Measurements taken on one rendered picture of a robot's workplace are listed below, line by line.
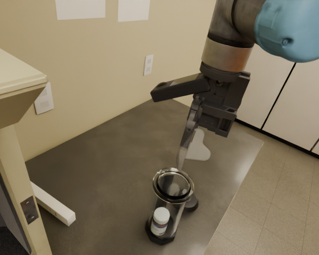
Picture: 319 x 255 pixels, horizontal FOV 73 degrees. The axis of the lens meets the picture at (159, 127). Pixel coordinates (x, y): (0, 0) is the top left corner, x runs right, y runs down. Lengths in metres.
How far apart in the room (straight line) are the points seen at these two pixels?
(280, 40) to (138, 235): 0.64
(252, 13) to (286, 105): 2.83
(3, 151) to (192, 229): 0.59
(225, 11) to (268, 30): 0.10
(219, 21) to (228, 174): 0.75
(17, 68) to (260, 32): 0.24
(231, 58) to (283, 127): 2.86
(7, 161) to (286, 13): 0.40
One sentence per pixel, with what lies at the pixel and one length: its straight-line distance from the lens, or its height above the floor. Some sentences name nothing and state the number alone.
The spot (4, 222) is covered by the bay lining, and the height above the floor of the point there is 1.03.
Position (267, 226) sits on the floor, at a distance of 2.21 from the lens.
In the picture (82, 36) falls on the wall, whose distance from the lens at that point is 0.94.
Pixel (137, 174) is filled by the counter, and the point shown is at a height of 0.94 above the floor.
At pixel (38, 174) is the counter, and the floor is 0.94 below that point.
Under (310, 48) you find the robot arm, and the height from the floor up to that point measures 1.56.
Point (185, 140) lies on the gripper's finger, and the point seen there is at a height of 1.35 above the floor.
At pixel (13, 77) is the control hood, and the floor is 1.51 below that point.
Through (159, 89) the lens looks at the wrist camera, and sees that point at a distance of 0.42.
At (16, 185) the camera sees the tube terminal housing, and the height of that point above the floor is 1.28.
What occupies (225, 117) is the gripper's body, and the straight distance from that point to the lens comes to 0.40.
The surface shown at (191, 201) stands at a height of 0.98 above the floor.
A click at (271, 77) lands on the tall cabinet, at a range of 3.02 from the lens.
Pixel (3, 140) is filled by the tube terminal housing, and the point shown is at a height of 1.37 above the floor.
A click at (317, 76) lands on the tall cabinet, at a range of 2.97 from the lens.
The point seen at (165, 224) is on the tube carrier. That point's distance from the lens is 0.65.
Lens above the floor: 1.60
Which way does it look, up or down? 35 degrees down
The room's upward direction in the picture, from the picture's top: 10 degrees clockwise
